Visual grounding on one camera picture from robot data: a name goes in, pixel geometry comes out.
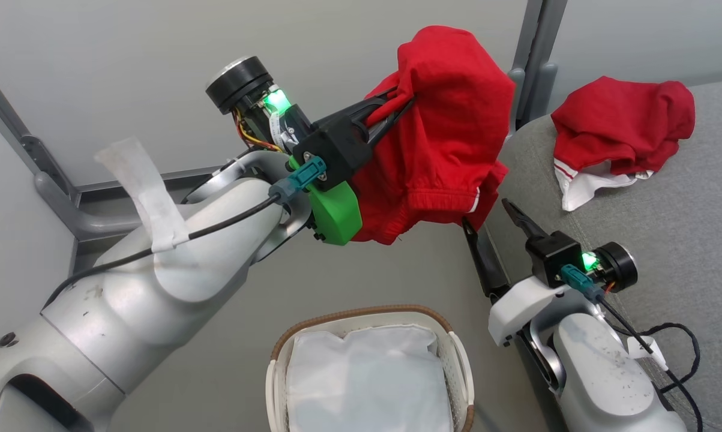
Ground white laundry basket brown rim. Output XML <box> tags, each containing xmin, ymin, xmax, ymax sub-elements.
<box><xmin>266</xmin><ymin>304</ymin><xmax>475</xmax><ymax>432</ymax></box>

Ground grey fabric sofa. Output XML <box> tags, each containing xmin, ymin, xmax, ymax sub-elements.
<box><xmin>484</xmin><ymin>78</ymin><xmax>722</xmax><ymax>432</ymax></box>

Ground grey metal partition post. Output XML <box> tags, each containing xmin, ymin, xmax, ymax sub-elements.
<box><xmin>513</xmin><ymin>0</ymin><xmax>544</xmax><ymax>70</ymax></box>
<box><xmin>526</xmin><ymin>0</ymin><xmax>568</xmax><ymax>79</ymax></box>
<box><xmin>0</xmin><ymin>57</ymin><xmax>79</xmax><ymax>193</ymax></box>

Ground black post hinge bracket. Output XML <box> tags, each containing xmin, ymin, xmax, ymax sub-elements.
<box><xmin>20</xmin><ymin>135</ymin><xmax>76</xmax><ymax>190</ymax></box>

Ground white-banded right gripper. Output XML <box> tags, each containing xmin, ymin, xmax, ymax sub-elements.
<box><xmin>462</xmin><ymin>198</ymin><xmax>639</xmax><ymax>349</ymax></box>

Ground grey upright partition foot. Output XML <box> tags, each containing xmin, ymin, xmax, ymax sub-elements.
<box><xmin>535</xmin><ymin>63</ymin><xmax>558</xmax><ymax>115</ymax></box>
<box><xmin>508</xmin><ymin>67</ymin><xmax>527</xmax><ymax>130</ymax></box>

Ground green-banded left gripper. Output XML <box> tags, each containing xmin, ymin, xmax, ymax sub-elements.
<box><xmin>206</xmin><ymin>56</ymin><xmax>415</xmax><ymax>247</ymax></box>

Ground small white tape strip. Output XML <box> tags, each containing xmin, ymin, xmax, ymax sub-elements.
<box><xmin>627</xmin><ymin>336</ymin><xmax>669</xmax><ymax>371</ymax></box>

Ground red jersey white trim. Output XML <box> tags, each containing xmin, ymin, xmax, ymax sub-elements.
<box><xmin>550</xmin><ymin>75</ymin><xmax>696</xmax><ymax>212</ymax></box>

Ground white fabric basket liner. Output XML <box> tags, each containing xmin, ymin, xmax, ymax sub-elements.
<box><xmin>286</xmin><ymin>324</ymin><xmax>454</xmax><ymax>432</ymax></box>

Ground large white tape strip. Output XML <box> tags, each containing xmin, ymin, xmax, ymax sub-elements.
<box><xmin>94</xmin><ymin>136</ymin><xmax>191</xmax><ymax>254</ymax></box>

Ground grey curved partition support foot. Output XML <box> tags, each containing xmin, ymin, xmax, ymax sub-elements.
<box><xmin>34</xmin><ymin>171</ymin><xmax>142</xmax><ymax>242</ymax></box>

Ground red shorts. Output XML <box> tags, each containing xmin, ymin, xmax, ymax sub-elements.
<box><xmin>349</xmin><ymin>25</ymin><xmax>516</xmax><ymax>245</ymax></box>

